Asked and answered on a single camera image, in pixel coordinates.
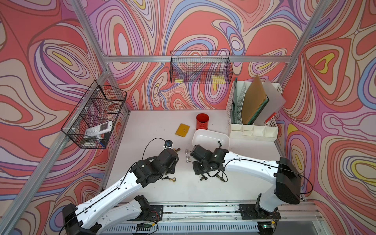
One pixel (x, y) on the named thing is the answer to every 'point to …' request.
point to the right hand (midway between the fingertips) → (198, 173)
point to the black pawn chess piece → (220, 144)
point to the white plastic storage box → (208, 139)
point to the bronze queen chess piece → (220, 178)
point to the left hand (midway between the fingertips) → (173, 161)
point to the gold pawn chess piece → (173, 179)
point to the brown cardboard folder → (253, 101)
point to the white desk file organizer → (268, 132)
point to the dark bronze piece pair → (167, 177)
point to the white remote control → (99, 129)
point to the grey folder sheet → (275, 105)
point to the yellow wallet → (182, 130)
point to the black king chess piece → (204, 177)
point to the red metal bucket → (201, 121)
